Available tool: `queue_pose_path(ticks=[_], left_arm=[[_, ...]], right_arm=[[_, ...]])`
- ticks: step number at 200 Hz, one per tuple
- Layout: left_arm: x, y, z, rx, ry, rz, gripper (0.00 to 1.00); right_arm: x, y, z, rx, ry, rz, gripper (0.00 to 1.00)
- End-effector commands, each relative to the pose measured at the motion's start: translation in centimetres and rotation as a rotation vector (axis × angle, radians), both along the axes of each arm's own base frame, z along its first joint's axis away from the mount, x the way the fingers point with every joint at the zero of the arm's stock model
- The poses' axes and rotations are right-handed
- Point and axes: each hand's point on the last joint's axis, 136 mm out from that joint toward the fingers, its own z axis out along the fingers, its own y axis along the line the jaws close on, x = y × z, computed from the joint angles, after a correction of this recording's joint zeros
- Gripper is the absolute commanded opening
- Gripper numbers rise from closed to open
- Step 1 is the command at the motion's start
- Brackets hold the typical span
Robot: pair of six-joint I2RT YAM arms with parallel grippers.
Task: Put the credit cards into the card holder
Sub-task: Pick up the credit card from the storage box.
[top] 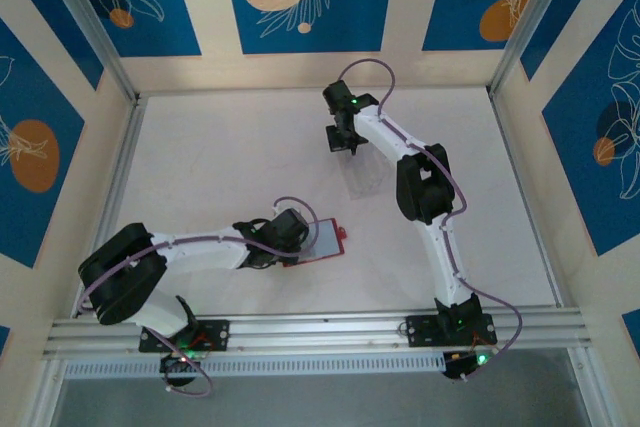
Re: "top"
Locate red box base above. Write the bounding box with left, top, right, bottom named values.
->
left=282, top=217, right=348, bottom=269

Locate clear acrylic card box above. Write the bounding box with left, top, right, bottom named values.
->
left=338, top=144, right=392, bottom=202

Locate black controller board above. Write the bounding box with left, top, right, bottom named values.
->
left=441, top=346, right=499, bottom=382
left=159, top=351, right=201, bottom=388

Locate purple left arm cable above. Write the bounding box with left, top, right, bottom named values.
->
left=77, top=195, right=321, bottom=398

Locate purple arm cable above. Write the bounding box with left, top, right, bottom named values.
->
left=341, top=57, right=524, bottom=383
left=77, top=195, right=321, bottom=398

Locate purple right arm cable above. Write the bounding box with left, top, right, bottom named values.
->
left=341, top=57, right=524, bottom=383

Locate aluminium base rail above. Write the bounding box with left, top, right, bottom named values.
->
left=42, top=306, right=594, bottom=359

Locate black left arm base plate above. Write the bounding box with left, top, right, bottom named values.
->
left=138, top=319, right=232, bottom=353

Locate white slotted cable duct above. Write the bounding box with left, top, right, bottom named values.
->
left=62, top=350, right=449, bottom=379

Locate aluminium side rail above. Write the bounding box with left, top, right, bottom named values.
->
left=72, top=94, right=149, bottom=321
left=489, top=89, right=565, bottom=309

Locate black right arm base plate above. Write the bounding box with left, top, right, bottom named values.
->
left=404, top=313, right=499, bottom=348

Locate aluminium frame post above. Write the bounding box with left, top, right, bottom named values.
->
left=37, top=0, right=140, bottom=103
left=488, top=0, right=574, bottom=101

